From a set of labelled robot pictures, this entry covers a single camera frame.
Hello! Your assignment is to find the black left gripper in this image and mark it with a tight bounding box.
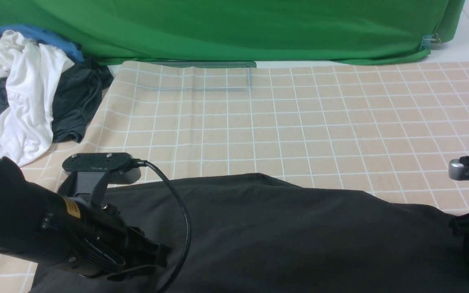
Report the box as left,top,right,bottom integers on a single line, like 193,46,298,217
43,198,171,282

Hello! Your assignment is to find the dark gray long-sleeve top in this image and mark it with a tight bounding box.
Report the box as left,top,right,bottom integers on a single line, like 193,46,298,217
27,173,469,293

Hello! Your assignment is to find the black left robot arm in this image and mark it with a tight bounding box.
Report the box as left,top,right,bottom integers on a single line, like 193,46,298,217
0,153,171,281

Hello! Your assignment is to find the white crumpled shirt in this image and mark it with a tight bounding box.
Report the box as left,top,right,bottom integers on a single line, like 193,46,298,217
0,30,74,167

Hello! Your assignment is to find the dark teal crumpled shirt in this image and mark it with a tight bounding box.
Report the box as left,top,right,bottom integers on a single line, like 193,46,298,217
0,58,114,143

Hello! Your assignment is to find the blue crumpled garment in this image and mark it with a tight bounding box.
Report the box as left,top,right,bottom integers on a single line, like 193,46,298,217
0,24,84,113

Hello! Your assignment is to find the binder clip on backdrop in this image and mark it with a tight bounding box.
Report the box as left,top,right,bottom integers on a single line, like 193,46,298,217
419,33,441,50

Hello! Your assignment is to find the gray-green bar under backdrop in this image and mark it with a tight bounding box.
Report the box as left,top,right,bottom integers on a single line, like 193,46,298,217
150,61,257,68

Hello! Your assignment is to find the green backdrop cloth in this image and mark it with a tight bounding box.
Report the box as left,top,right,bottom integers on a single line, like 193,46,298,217
0,0,464,66

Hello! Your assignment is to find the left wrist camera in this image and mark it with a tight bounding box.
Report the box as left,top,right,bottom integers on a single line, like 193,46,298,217
57,153,141,206

